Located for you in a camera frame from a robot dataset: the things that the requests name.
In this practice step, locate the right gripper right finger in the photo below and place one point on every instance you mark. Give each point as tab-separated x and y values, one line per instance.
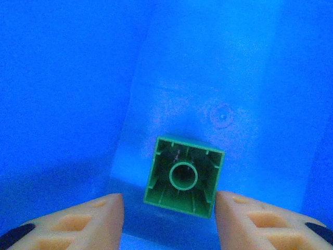
234	216

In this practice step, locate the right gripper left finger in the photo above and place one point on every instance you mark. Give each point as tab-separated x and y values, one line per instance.
104	208

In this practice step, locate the green lego brick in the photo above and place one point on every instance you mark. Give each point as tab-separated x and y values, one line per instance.
183	207

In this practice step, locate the blue three-compartment plastic bin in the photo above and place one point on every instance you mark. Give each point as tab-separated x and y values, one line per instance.
78	78

